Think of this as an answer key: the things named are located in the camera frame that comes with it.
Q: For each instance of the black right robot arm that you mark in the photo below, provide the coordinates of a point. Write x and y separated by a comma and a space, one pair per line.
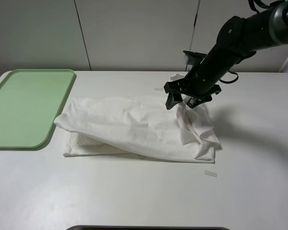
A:
238, 39

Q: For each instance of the light green plastic tray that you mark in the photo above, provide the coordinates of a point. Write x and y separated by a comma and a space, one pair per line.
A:
30, 100

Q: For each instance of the white short sleeve t-shirt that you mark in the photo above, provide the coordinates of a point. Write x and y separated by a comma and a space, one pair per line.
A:
139, 125

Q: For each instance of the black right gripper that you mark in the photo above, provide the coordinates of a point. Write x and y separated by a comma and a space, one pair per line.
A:
200, 83

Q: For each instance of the clear tape marker near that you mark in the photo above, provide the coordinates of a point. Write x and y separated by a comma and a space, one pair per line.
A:
213, 174

